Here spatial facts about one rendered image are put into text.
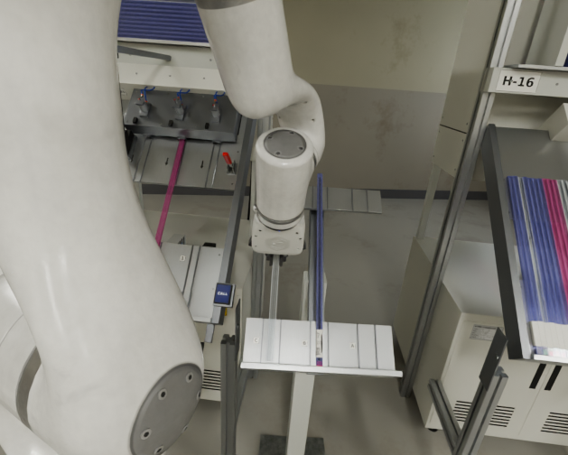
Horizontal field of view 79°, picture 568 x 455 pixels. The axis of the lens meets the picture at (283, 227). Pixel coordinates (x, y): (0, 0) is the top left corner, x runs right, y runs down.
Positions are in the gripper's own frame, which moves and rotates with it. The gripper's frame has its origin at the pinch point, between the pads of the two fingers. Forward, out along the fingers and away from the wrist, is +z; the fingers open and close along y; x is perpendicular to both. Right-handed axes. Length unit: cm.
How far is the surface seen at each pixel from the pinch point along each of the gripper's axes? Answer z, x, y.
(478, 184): 264, 285, 264
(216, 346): 71, 0, -20
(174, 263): 20.2, 7.6, -27.6
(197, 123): 3, 46, -26
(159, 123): 4, 46, -37
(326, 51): 127, 331, 41
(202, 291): 21.5, 0.4, -18.9
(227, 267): 18.3, 6.2, -12.9
